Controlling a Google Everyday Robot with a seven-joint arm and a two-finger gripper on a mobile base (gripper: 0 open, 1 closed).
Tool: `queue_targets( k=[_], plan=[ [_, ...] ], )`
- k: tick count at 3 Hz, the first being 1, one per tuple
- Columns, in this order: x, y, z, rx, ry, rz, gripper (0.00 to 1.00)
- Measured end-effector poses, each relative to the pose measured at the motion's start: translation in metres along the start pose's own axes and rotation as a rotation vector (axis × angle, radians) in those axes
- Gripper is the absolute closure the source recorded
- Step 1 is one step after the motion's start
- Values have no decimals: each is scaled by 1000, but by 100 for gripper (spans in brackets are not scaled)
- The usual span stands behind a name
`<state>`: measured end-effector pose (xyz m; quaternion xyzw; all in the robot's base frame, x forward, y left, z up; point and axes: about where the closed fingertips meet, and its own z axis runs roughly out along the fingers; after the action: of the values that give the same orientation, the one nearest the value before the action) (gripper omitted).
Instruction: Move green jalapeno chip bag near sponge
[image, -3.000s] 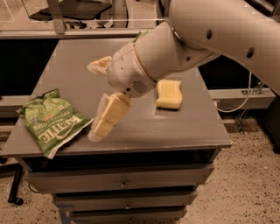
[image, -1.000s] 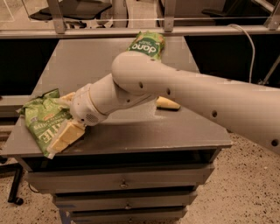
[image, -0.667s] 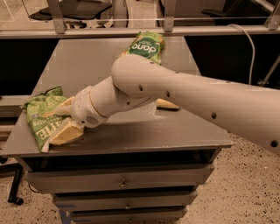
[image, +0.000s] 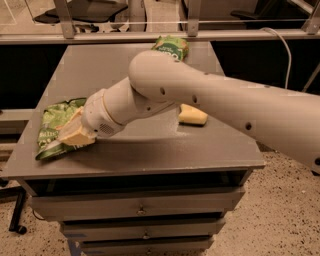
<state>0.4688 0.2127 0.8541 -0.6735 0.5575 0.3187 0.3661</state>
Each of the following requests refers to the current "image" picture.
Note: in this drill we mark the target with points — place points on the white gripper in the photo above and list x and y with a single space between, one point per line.
96 115

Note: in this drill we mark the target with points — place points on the green jalapeno chip bag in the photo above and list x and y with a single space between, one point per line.
54 117

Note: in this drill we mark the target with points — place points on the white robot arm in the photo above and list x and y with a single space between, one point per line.
284 120

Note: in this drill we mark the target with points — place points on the yellow sponge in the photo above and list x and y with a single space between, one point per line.
191 116

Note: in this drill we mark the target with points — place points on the green dano snack bag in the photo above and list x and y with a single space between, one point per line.
174 46

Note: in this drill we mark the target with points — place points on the top grey drawer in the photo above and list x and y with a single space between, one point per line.
137 204

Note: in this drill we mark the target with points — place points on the grey drawer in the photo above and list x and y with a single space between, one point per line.
137 204
142 229
140 246

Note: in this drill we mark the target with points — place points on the grey drawer cabinet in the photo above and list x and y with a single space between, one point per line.
154 154

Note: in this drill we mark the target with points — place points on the middle grey drawer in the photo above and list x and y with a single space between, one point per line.
142 229

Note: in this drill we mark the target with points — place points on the black chair base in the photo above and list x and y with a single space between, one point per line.
18 195

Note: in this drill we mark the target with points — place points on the black office chair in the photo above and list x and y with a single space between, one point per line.
88 14

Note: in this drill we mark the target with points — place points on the bottom grey drawer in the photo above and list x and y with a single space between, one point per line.
140 246

